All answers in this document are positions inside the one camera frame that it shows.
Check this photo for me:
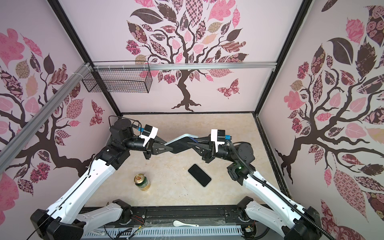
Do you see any black wire basket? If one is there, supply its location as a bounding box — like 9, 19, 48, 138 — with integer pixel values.
82, 60, 153, 94

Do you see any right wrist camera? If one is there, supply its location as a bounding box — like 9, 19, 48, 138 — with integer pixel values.
211, 129, 232, 153

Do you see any white plastic spoon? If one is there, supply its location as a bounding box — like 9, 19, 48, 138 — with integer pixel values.
173, 220, 199, 228

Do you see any black smartphone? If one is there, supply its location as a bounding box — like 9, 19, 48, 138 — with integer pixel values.
168, 138, 194, 154

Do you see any back aluminium wall rail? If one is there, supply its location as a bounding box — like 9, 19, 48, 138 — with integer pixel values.
93, 62, 277, 71

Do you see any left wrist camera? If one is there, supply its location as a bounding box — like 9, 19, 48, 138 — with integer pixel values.
139, 125, 159, 147

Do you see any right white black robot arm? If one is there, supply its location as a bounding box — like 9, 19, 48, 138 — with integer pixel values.
186, 137, 324, 240

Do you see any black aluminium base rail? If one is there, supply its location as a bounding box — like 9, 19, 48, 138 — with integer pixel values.
79, 204, 256, 224

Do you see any left aluminium wall rail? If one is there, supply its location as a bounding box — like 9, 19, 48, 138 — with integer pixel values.
1, 63, 92, 173

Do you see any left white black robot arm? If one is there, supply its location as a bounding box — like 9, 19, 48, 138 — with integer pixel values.
31, 118, 174, 240

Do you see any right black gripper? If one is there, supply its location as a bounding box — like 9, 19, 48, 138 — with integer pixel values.
190, 136, 236, 166

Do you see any phone with white case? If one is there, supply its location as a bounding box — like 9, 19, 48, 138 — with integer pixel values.
188, 164, 212, 187

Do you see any white slotted cable duct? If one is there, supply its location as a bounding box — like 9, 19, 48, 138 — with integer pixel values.
82, 226, 243, 240

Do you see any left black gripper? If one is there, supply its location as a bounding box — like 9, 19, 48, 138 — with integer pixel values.
124, 135, 174, 160

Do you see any aluminium wall rail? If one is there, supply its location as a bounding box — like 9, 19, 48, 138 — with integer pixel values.
93, 62, 277, 71
1, 63, 92, 173

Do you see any light blue phone case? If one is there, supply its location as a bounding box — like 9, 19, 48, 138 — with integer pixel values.
164, 134, 199, 146

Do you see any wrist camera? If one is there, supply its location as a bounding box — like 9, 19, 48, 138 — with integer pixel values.
211, 129, 232, 153
139, 125, 159, 147

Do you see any green gold drink can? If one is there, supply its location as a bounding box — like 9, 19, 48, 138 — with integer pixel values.
134, 174, 151, 191

